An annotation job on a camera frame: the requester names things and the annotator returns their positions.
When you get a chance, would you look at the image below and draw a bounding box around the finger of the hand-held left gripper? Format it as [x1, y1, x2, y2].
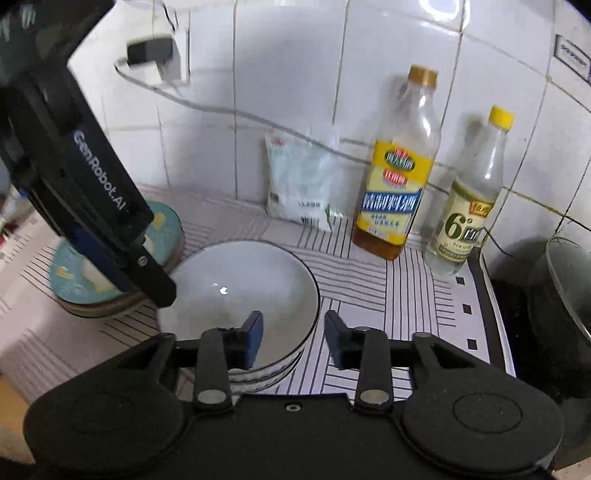
[69, 226, 179, 308]

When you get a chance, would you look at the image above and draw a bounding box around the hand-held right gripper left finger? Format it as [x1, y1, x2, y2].
[117, 310, 265, 414]

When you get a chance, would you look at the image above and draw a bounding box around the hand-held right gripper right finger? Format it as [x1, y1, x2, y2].
[324, 311, 476, 414]

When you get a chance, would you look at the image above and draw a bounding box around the blue fried egg print plate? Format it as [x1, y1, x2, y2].
[49, 201, 184, 306]

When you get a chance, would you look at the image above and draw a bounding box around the white rabbit carrot print plate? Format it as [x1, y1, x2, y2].
[58, 226, 186, 320]

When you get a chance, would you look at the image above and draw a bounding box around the striped white table mat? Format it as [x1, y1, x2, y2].
[0, 184, 519, 403]

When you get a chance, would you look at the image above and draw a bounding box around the black power plug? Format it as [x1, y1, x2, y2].
[126, 38, 175, 68]

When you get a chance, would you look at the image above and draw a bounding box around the yellow label cooking wine bottle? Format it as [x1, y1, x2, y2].
[352, 65, 440, 262]

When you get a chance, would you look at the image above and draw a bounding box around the white plastic salt bag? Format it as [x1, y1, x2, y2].
[265, 130, 346, 232]

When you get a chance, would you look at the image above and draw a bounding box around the clear vinegar bottle yellow cap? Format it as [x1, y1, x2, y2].
[423, 105, 516, 278]

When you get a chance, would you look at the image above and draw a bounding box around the dark metal pot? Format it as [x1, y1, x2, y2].
[525, 236, 591, 400]

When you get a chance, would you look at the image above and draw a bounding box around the white wall socket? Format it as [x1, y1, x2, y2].
[115, 27, 191, 88]

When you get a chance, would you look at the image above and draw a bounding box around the black power cable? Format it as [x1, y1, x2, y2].
[113, 59, 513, 260]
[117, 0, 181, 33]

